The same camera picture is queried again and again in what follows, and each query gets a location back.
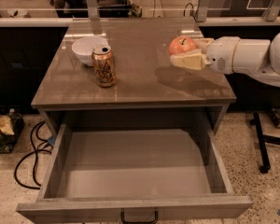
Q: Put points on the black drawer handle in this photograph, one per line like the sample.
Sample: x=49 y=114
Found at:
x=153 y=219

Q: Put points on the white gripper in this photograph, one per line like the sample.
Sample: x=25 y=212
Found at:
x=222 y=55

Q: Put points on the red apple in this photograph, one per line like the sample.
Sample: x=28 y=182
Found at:
x=181 y=44

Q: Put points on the far right metal post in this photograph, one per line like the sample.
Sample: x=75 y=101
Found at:
x=272 y=11

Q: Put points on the open grey top drawer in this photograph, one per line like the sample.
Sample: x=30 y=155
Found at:
x=94 y=175

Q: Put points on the metal post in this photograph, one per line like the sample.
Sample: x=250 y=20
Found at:
x=202 y=8
x=272 y=11
x=92 y=7

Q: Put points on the grey cabinet with glossy top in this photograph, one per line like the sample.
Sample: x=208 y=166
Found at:
x=145 y=75

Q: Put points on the white ceramic bowl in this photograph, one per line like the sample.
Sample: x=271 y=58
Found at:
x=83 y=47

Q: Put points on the bin of snack bags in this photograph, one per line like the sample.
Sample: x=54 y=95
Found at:
x=11 y=125

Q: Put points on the orange soda can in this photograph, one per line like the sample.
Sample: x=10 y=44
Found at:
x=103 y=64

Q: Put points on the left metal post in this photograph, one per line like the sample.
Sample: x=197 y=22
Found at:
x=92 y=7

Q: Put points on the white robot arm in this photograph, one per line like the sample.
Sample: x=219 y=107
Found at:
x=256 y=58

